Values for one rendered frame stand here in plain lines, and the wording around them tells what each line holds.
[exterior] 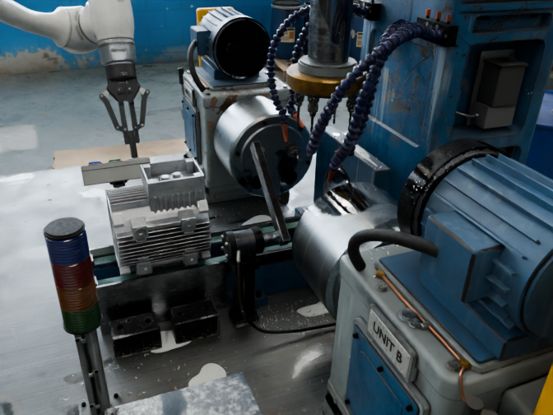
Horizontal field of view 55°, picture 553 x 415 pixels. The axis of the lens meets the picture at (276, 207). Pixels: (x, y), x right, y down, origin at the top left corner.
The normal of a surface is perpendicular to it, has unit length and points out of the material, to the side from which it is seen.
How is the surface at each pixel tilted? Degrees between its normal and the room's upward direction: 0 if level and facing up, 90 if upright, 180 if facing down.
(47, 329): 0
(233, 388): 0
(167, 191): 90
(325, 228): 47
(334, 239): 51
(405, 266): 0
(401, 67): 90
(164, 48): 90
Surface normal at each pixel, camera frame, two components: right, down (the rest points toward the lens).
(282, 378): 0.02, -0.87
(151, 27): 0.36, 0.46
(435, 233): -0.93, 0.16
